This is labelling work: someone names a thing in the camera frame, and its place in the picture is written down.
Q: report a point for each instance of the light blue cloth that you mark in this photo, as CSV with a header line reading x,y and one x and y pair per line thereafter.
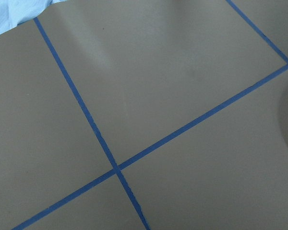
x,y
16,12

